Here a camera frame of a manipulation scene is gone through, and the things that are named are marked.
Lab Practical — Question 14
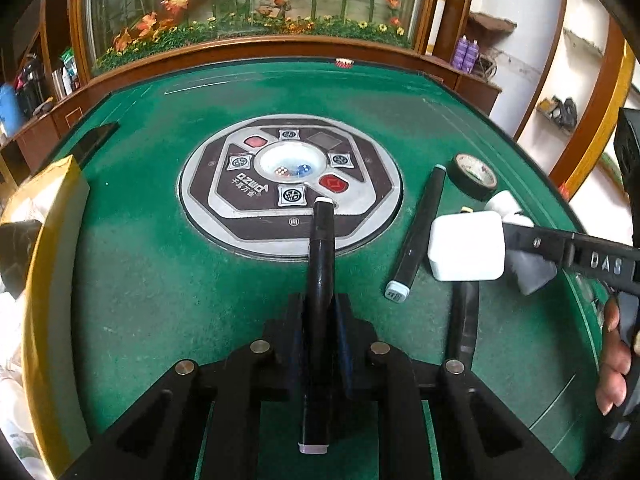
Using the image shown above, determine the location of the white charger plug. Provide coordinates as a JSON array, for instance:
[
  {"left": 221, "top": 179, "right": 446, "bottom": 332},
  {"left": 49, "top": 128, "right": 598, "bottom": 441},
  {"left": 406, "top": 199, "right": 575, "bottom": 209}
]
[{"left": 427, "top": 206, "right": 507, "bottom": 282}]

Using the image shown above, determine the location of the white spray bottle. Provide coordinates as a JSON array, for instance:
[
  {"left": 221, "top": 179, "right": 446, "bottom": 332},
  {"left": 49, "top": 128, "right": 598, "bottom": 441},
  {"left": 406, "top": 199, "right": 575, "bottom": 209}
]
[{"left": 59, "top": 49, "right": 80, "bottom": 95}]

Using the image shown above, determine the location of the black glossy rod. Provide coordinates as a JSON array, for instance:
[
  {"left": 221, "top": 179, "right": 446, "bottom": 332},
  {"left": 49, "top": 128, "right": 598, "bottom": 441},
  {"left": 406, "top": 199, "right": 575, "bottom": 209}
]
[{"left": 446, "top": 282, "right": 480, "bottom": 361}]

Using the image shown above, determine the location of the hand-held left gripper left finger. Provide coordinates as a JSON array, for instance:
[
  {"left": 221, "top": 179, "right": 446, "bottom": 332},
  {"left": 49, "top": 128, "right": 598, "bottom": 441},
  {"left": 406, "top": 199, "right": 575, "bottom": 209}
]
[{"left": 60, "top": 292, "right": 307, "bottom": 480}]

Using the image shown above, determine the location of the wooden door frame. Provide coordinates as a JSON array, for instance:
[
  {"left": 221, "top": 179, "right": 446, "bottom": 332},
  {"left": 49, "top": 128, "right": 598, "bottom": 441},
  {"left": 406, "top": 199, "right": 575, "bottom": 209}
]
[{"left": 549, "top": 25, "right": 640, "bottom": 197}]

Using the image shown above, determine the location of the mahjong table control panel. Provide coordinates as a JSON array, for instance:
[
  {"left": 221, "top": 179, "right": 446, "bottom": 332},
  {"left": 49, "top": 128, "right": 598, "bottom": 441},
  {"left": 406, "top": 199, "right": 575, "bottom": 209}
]
[{"left": 179, "top": 115, "right": 403, "bottom": 261}]

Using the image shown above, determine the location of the blue plastic container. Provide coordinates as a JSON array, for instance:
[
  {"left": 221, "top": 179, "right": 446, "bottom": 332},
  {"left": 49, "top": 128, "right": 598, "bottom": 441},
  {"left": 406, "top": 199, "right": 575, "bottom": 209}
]
[{"left": 0, "top": 84, "right": 24, "bottom": 137}]

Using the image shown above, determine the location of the black electrical tape roll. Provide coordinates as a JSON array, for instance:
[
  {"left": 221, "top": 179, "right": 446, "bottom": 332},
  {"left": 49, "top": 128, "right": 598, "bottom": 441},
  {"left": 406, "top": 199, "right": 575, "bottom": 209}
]
[{"left": 446, "top": 153, "right": 499, "bottom": 202}]

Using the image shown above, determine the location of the black bag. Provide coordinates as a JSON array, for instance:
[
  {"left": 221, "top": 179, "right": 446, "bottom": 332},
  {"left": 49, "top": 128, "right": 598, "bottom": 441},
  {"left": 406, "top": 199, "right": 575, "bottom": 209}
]
[{"left": 14, "top": 55, "right": 49, "bottom": 114}]

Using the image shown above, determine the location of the artificial flower display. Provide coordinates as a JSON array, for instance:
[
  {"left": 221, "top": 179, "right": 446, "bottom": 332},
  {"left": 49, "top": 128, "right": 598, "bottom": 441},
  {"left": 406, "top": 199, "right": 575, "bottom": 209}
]
[{"left": 70, "top": 0, "right": 446, "bottom": 73}]

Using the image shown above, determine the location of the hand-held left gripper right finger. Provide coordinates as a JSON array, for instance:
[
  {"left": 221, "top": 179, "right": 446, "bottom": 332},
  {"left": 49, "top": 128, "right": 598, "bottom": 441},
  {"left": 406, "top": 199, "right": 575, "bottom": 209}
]
[{"left": 333, "top": 292, "right": 571, "bottom": 480}]

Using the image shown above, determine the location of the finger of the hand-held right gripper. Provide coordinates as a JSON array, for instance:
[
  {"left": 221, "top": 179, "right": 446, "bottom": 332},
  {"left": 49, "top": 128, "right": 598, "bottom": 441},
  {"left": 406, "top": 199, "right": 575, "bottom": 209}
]
[{"left": 502, "top": 222, "right": 571, "bottom": 271}]

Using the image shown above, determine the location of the person's right hand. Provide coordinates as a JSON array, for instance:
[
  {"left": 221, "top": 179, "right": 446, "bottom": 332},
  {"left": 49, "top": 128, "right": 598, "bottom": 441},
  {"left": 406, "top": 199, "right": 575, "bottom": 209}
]
[{"left": 596, "top": 296, "right": 629, "bottom": 417}]

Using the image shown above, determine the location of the black marker pen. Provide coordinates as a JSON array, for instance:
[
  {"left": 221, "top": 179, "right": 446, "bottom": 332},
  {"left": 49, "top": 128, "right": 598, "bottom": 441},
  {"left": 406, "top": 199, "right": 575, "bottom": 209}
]
[
  {"left": 385, "top": 164, "right": 447, "bottom": 305},
  {"left": 298, "top": 198, "right": 335, "bottom": 456}
]

